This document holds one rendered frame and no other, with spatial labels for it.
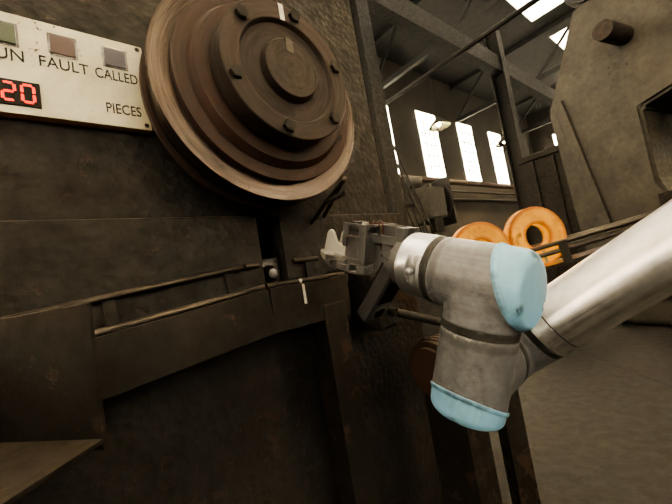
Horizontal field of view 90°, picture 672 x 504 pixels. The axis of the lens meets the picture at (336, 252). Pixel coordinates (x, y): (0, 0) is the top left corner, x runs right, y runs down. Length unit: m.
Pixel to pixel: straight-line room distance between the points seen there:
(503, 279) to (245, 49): 0.58
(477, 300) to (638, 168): 2.74
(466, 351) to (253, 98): 0.52
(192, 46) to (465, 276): 0.60
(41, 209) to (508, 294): 0.72
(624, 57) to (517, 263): 2.91
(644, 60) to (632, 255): 2.73
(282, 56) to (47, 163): 0.46
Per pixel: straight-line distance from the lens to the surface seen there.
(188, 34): 0.77
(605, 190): 3.17
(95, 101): 0.82
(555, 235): 1.05
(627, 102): 3.18
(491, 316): 0.41
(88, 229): 0.70
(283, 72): 0.72
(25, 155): 0.79
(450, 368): 0.43
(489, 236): 0.95
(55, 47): 0.86
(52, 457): 0.37
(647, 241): 0.52
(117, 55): 0.88
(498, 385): 0.44
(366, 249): 0.52
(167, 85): 0.71
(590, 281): 0.52
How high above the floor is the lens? 0.71
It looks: 4 degrees up
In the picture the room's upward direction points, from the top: 10 degrees counter-clockwise
